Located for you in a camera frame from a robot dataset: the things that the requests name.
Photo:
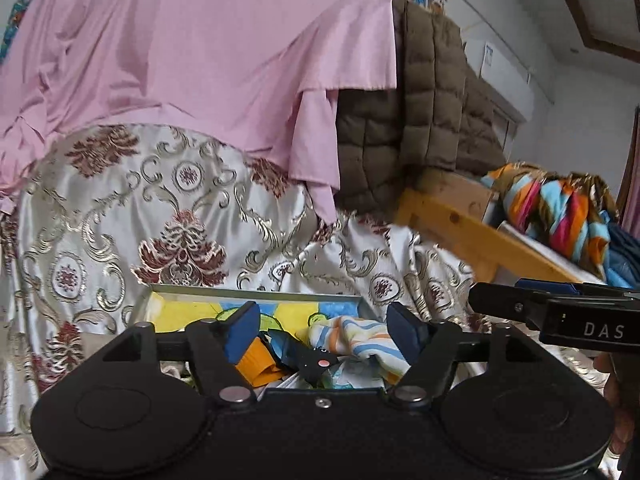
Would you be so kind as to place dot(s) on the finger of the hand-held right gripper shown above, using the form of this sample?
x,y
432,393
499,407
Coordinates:
x,y
550,288
505,302

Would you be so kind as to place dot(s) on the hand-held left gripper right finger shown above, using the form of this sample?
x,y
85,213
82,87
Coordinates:
x,y
402,329

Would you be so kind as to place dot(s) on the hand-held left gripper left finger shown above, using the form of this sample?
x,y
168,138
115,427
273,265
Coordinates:
x,y
242,334

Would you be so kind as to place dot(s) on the orange yellow cloth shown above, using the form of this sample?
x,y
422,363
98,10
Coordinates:
x,y
260,366

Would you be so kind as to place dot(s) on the striped towel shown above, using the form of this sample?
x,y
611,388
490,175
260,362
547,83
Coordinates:
x,y
360,345

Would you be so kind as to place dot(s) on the grey metal tray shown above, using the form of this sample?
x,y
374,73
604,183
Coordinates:
x,y
160,292

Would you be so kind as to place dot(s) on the person's right hand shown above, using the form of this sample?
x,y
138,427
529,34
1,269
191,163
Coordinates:
x,y
620,400

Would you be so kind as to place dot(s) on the yellow cartoon towel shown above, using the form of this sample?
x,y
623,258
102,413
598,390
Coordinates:
x,y
195,312

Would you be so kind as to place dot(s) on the blue denim cloth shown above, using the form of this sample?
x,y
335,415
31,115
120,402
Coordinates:
x,y
620,255

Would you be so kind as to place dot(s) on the colourful patterned cloth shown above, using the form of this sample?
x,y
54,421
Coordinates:
x,y
555,210

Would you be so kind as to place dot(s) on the pink curtain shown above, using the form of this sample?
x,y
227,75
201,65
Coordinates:
x,y
632,175

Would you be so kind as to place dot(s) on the floral satin bedspread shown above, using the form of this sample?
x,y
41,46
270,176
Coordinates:
x,y
100,240

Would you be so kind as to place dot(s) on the brown quilted jacket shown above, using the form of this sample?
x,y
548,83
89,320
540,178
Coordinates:
x,y
430,110

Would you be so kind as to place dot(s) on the white air conditioner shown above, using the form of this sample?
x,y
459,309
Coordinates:
x,y
500,80

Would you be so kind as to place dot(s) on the pink cloth sheet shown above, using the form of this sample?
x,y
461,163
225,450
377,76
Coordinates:
x,y
200,60

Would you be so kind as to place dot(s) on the wooden ceiling trim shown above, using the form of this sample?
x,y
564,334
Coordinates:
x,y
590,10

